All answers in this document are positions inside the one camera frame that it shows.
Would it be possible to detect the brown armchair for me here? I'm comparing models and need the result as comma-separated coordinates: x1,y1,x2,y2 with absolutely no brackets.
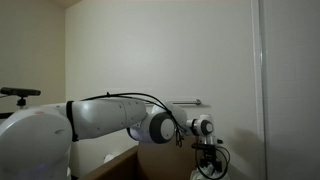
78,137,196,180

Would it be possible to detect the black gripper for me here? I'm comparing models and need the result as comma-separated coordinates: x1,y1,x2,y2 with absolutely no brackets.
199,148,222,172

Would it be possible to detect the metal wall grab bar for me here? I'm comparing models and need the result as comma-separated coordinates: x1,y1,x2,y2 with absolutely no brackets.
169,99,202,105

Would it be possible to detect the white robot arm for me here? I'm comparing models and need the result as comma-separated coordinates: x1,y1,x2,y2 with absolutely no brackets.
0,98,216,180

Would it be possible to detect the white toilet paper roll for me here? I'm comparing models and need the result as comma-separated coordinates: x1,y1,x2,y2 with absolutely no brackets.
103,153,119,163

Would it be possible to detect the black camera on stand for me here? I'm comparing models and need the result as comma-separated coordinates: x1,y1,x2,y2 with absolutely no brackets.
0,87,41,108

